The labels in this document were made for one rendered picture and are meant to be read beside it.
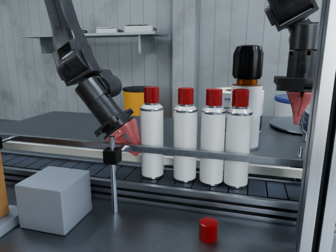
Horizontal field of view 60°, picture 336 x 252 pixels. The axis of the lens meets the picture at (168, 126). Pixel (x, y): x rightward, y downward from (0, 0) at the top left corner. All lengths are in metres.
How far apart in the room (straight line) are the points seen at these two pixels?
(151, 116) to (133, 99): 3.09
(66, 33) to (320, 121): 0.53
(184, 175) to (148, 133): 0.12
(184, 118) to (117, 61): 3.90
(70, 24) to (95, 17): 3.96
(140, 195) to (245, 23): 3.43
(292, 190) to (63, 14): 0.63
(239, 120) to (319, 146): 0.18
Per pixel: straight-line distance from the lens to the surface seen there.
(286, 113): 3.21
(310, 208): 0.50
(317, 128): 0.45
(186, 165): 0.63
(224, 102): 1.03
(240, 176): 0.63
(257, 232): 0.60
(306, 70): 0.64
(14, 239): 0.62
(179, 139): 0.62
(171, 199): 0.64
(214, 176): 0.63
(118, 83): 0.75
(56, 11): 0.75
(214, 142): 0.60
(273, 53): 3.89
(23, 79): 5.63
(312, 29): 0.65
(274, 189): 0.66
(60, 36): 0.72
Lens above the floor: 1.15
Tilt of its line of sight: 14 degrees down
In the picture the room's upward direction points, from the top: straight up
